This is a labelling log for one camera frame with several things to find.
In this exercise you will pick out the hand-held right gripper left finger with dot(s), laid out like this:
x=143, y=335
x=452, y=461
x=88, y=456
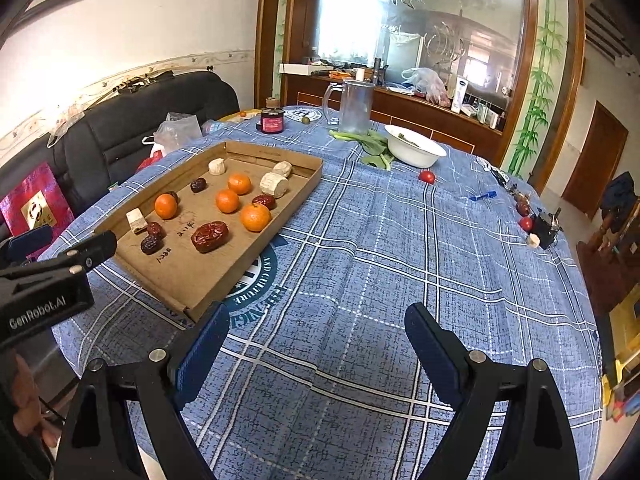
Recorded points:
x=202, y=350

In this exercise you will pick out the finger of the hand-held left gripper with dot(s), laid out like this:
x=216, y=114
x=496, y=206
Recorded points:
x=30, y=242
x=97, y=250

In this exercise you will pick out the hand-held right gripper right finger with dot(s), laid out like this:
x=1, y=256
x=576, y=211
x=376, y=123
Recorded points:
x=435, y=350

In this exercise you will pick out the cut rice cake piece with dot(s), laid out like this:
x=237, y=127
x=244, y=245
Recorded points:
x=135, y=220

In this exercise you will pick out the cardboard tray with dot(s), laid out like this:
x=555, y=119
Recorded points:
x=175, y=255

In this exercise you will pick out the orange mandarin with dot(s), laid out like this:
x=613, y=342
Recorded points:
x=239, y=183
x=227, y=201
x=166, y=206
x=255, y=217

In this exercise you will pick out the large wrinkled red date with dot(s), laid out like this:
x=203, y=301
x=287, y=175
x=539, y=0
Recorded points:
x=210, y=236

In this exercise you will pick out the large beige yam piece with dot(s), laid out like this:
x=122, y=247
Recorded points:
x=274, y=184

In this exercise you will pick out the person's left hand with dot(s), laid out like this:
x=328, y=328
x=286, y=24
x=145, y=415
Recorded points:
x=30, y=385

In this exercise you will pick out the magenta gift bag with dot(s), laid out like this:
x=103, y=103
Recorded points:
x=32, y=200

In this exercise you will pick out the blue plaid tablecloth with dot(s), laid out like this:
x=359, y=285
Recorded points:
x=375, y=270

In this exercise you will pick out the red plastic bag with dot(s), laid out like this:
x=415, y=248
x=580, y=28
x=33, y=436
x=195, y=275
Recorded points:
x=150, y=159

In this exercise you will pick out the black sofa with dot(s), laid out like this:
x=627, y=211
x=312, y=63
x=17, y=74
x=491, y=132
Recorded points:
x=125, y=115

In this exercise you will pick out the clear plastic bag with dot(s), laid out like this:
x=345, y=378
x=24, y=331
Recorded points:
x=175, y=130

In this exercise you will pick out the red tomato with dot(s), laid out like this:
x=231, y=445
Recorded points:
x=526, y=223
x=426, y=176

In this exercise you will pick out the blue marker pen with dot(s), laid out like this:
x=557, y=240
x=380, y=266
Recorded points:
x=482, y=196

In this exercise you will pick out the bunch of keys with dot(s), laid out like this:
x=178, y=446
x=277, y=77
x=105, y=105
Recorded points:
x=502, y=177

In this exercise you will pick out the yellow plastic object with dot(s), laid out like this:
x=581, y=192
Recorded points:
x=622, y=355

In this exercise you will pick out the wooden chair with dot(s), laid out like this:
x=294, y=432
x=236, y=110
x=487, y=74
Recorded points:
x=600, y=260

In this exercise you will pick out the white bowl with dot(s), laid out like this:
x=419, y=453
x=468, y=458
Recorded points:
x=417, y=152

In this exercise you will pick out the green vegetable leaf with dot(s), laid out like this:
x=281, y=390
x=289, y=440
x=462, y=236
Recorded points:
x=407, y=137

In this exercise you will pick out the green leafy vegetable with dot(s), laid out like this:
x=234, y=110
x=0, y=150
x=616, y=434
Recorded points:
x=372, y=145

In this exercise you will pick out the dark jar pink label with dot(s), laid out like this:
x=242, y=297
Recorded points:
x=271, y=120

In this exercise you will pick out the wooden partition counter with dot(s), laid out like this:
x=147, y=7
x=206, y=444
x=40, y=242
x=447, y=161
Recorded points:
x=450, y=125

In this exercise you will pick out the dark blue jacket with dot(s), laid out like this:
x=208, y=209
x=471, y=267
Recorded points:
x=617, y=195

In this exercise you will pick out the brown wooden door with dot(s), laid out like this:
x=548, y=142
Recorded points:
x=592, y=160

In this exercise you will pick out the clear glass mug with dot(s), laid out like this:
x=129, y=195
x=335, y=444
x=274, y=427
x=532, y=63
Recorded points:
x=355, y=105

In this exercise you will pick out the white lotion bottle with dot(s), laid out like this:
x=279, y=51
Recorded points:
x=459, y=92

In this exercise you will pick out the plastic bag of food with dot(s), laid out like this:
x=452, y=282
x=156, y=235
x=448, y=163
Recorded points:
x=427, y=85

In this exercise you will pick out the bamboo wall decal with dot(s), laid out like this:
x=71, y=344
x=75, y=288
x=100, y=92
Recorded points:
x=542, y=85

